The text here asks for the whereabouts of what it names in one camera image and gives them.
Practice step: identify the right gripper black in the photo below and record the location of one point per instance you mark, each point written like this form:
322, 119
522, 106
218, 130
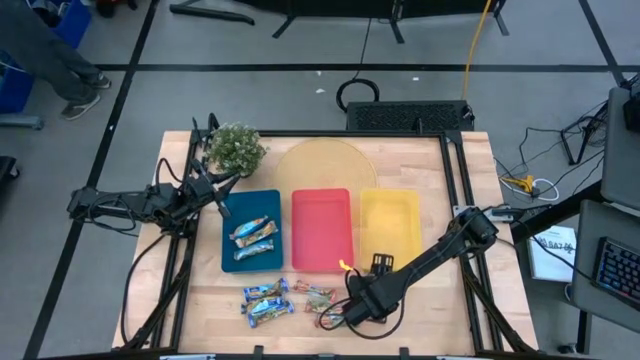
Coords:
367, 285

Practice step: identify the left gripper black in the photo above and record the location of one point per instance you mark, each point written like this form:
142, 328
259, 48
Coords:
200, 190

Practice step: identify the yellow plastic tray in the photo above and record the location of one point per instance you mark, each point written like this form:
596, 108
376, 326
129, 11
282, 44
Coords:
390, 225

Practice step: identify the light blue granola bar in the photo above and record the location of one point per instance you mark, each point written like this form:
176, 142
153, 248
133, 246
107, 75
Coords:
256, 235
248, 227
253, 250

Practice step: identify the red plastic tray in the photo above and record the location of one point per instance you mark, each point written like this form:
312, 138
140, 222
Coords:
322, 230

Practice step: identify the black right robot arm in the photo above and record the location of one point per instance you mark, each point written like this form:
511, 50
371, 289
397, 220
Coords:
430, 257

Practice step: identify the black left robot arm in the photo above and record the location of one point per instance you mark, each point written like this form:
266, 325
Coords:
125, 202

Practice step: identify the blue plastic tray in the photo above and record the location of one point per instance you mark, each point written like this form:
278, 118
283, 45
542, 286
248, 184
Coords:
250, 202

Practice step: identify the small yellow tag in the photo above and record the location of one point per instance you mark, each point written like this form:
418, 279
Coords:
345, 265

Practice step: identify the small potted green plant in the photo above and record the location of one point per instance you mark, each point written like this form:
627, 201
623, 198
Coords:
235, 150

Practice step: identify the black table clamp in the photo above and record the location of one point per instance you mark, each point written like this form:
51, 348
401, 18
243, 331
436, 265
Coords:
258, 352
404, 353

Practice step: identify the round yellow woven placemat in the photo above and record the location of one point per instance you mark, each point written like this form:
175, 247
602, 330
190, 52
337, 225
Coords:
325, 165

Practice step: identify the black perforated metal case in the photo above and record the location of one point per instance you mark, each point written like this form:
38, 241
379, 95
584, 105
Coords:
410, 116

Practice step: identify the white printed booklet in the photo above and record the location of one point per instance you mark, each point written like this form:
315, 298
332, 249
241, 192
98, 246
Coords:
550, 265

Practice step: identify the black floor stand bar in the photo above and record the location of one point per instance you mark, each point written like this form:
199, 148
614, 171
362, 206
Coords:
210, 13

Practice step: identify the grey desk with keyboard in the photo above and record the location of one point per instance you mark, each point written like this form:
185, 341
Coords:
585, 280

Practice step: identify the grey metal floor foot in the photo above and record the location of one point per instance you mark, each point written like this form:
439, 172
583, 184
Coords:
20, 122

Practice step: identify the black floor object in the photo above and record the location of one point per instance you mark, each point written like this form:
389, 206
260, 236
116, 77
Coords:
7, 167

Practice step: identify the black tripod stand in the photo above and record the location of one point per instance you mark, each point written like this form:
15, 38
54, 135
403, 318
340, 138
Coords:
566, 145

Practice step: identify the blue storage bin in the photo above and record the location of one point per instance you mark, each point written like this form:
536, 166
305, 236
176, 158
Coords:
75, 25
12, 92

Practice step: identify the black partition screen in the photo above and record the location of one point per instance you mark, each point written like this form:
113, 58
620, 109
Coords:
350, 6

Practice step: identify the person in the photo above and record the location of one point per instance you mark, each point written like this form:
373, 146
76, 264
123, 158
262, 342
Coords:
40, 50

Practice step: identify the black backlit keyboard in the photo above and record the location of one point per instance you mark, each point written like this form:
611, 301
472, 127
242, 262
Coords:
620, 270

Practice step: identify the grey side desk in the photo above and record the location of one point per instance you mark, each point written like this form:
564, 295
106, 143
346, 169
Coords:
620, 160

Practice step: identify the black desk device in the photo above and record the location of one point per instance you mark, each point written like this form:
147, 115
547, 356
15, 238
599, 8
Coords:
632, 115

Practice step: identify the black aluminium table frame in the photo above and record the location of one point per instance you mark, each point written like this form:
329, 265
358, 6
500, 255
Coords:
350, 134

